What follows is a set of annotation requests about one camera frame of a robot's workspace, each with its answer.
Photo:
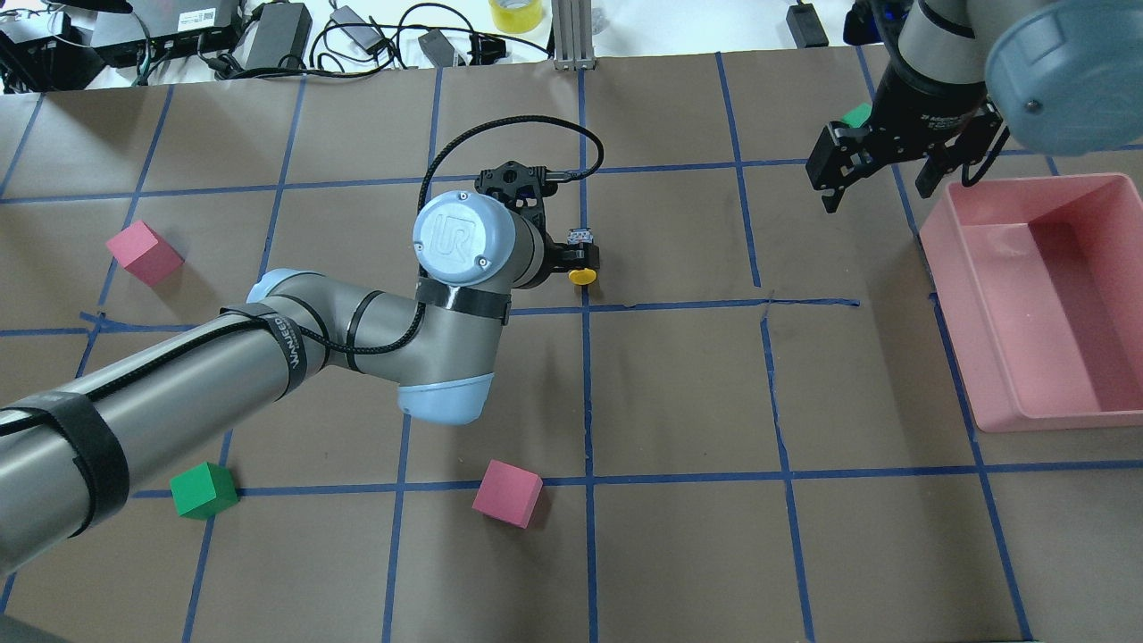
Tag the yellow tape roll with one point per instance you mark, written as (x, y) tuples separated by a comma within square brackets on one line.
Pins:
[(516, 16)]

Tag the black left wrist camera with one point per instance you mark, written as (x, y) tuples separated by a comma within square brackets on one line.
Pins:
[(522, 189)]

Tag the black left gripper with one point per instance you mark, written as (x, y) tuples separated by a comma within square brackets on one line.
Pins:
[(556, 259)]

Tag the pink plastic bin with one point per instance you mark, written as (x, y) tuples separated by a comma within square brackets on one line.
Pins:
[(1040, 281)]

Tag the pink cube near base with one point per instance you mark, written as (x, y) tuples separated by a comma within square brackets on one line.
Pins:
[(508, 493)]

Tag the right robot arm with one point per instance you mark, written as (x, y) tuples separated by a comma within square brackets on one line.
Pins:
[(1060, 78)]

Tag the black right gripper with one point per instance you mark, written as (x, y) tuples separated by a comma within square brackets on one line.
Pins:
[(929, 114)]

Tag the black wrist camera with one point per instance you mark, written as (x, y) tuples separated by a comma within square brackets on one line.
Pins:
[(870, 22), (522, 189)]

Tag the pink cube far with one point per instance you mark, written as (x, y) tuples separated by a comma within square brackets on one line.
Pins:
[(144, 253)]

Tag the aluminium frame post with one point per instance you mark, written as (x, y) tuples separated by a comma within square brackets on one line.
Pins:
[(572, 35)]

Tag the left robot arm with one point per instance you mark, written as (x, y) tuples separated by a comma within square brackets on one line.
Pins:
[(72, 455)]

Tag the green cube by bin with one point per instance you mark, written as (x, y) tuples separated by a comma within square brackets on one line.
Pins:
[(857, 117)]

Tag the green cube near base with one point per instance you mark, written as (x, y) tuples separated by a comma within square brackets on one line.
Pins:
[(203, 491)]

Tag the black power adapter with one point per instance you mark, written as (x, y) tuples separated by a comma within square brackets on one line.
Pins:
[(805, 26)]

